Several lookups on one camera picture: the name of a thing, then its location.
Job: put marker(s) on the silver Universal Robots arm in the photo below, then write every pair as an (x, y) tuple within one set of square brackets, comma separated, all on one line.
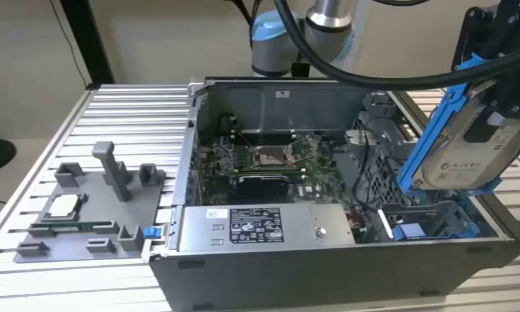
[(278, 48)]

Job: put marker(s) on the grey metal disk bay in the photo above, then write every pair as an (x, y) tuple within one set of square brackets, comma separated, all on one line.
[(384, 175)]

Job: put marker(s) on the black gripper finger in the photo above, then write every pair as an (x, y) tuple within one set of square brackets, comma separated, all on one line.
[(484, 130)]

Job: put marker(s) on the open dark grey PC case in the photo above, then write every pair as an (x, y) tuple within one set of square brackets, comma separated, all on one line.
[(313, 279)]

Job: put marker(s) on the green RAM stick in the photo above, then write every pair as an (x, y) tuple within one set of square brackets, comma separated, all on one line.
[(85, 225)]

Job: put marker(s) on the hard disk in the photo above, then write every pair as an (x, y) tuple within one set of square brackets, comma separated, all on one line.
[(410, 231), (456, 162)]

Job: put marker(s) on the black upright post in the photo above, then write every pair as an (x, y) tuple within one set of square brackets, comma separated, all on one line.
[(94, 42)]

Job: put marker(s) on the blue case latch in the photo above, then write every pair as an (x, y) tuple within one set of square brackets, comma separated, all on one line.
[(151, 232)]

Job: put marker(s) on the silver power supply unit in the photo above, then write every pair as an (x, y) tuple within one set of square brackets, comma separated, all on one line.
[(296, 227)]

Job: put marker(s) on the grey parts rack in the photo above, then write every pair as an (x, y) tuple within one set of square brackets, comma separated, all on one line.
[(95, 208)]

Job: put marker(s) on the silver CPU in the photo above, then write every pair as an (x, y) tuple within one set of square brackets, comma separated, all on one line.
[(65, 206)]

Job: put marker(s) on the CPU socket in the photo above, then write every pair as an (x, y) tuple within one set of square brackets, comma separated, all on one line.
[(271, 157)]

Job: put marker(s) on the green motherboard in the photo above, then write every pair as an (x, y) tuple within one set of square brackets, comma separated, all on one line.
[(317, 175)]

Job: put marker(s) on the black chipset heatsink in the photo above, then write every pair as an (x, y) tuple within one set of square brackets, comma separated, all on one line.
[(262, 190)]

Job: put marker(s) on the white case sticker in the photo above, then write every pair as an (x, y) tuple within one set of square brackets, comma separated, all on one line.
[(283, 94)]

